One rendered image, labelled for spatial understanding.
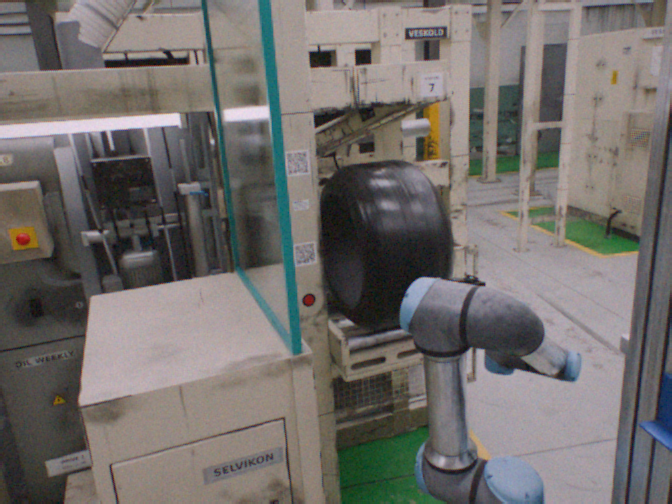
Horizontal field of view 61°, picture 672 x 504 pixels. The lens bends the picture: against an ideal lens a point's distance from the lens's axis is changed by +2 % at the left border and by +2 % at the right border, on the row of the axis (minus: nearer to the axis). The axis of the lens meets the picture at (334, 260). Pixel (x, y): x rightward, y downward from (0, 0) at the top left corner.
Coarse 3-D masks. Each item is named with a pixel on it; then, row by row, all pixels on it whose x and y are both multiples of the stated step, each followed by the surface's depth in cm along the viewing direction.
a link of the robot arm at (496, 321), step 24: (480, 288) 103; (480, 312) 99; (504, 312) 99; (528, 312) 102; (480, 336) 100; (504, 336) 99; (528, 336) 101; (528, 360) 114; (552, 360) 118; (576, 360) 127
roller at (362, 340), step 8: (392, 328) 191; (400, 328) 191; (352, 336) 187; (360, 336) 187; (368, 336) 187; (376, 336) 188; (384, 336) 189; (392, 336) 190; (400, 336) 191; (352, 344) 185; (360, 344) 186; (368, 344) 187
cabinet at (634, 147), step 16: (624, 112) 554; (640, 112) 534; (624, 128) 556; (640, 128) 535; (624, 144) 559; (640, 144) 537; (624, 160) 561; (640, 160) 540; (624, 176) 564; (640, 176) 542; (624, 192) 566; (640, 192) 545; (624, 208) 569; (640, 208) 547; (624, 224) 572; (640, 224) 550
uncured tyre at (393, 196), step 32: (352, 192) 175; (384, 192) 172; (416, 192) 174; (352, 224) 221; (384, 224) 167; (416, 224) 170; (448, 224) 176; (352, 256) 222; (384, 256) 167; (416, 256) 170; (448, 256) 174; (352, 288) 217; (384, 288) 171; (352, 320) 193; (384, 320) 180
